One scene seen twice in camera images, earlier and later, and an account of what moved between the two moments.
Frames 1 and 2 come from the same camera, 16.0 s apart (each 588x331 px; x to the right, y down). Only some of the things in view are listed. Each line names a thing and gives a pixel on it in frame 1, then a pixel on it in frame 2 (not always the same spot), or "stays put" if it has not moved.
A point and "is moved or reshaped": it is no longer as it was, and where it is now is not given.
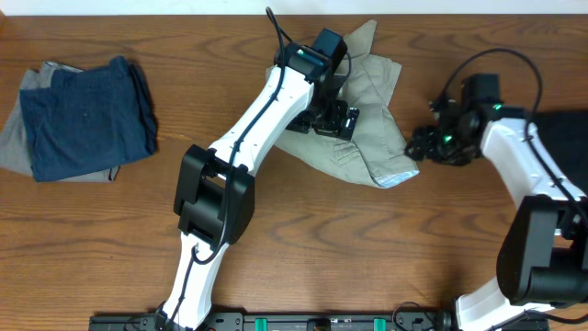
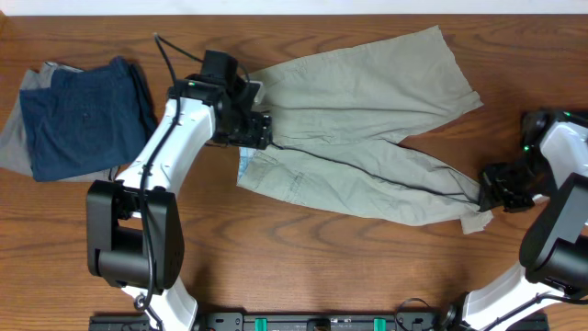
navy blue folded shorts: (88, 120) stays put
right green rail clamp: (379, 324) stays put
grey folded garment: (15, 145) stays put
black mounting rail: (322, 322) stays put
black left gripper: (335, 127) -> (258, 133)
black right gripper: (423, 146) -> (490, 196)
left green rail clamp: (261, 324) stays put
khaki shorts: (377, 154) is moved or reshaped
